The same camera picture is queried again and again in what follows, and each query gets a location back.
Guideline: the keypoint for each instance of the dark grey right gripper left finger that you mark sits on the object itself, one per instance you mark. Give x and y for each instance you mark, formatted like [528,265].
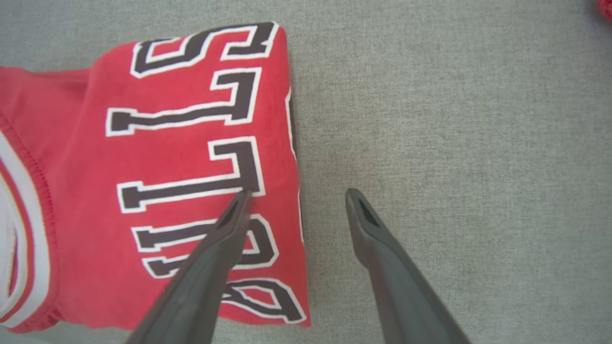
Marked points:
[201,291]

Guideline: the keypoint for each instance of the red white basketball jersey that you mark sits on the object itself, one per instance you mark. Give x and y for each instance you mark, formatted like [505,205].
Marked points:
[86,167]

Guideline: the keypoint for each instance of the grey fabric sofa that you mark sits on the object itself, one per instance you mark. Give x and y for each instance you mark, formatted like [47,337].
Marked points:
[430,119]

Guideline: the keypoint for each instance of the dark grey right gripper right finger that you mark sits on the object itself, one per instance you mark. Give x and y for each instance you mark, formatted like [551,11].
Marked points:
[401,296]

